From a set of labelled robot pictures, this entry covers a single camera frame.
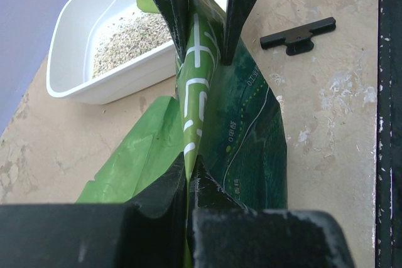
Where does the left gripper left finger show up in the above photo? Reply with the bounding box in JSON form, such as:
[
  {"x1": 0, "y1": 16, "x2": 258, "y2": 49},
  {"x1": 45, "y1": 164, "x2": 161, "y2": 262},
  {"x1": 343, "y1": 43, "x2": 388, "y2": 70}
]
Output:
[{"x1": 1, "y1": 154, "x2": 187, "y2": 267}]

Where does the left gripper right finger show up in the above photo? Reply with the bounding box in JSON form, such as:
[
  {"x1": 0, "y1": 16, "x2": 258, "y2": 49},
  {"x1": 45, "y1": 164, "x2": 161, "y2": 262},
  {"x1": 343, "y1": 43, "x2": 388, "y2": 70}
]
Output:
[{"x1": 190, "y1": 156, "x2": 355, "y2": 267}]

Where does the black bag clip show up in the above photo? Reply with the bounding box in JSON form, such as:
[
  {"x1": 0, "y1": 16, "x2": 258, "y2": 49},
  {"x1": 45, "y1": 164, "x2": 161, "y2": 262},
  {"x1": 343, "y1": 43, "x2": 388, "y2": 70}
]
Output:
[{"x1": 260, "y1": 17, "x2": 336, "y2": 56}]

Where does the green litter bag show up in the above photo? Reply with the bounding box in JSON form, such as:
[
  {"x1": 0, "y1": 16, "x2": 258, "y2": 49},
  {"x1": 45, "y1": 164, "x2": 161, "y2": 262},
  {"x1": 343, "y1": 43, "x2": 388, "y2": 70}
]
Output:
[{"x1": 79, "y1": 0, "x2": 288, "y2": 267}]

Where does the cat litter pile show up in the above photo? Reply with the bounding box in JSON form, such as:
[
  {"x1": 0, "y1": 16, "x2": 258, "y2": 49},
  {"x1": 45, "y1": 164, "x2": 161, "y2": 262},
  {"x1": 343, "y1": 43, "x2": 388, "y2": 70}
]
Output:
[{"x1": 92, "y1": 9, "x2": 171, "y2": 78}]

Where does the white litter box tray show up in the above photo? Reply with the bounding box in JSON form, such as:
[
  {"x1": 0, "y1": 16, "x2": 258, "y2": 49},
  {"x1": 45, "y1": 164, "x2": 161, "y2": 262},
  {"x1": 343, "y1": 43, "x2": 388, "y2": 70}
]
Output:
[{"x1": 45, "y1": 0, "x2": 230, "y2": 105}]

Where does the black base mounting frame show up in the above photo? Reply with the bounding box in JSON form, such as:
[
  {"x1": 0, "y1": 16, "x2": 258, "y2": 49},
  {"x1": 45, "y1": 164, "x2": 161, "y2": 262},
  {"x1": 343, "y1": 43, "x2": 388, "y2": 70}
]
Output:
[{"x1": 375, "y1": 0, "x2": 401, "y2": 267}]

